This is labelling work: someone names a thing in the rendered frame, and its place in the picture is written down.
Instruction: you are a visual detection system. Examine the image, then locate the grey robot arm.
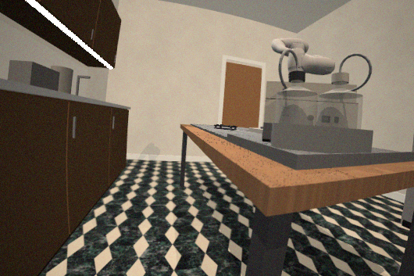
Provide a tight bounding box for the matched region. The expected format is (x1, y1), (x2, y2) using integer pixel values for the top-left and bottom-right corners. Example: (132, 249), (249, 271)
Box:
(271, 38), (335, 80)

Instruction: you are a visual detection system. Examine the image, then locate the translucent plastic bottle with grey cap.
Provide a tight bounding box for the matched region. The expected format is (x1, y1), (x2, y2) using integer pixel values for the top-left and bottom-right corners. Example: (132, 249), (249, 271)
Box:
(316, 72), (363, 129)

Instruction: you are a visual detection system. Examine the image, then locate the translucent plastic bottle with black cap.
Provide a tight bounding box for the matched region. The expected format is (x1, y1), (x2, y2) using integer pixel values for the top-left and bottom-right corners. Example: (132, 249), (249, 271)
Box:
(275, 70), (317, 126)

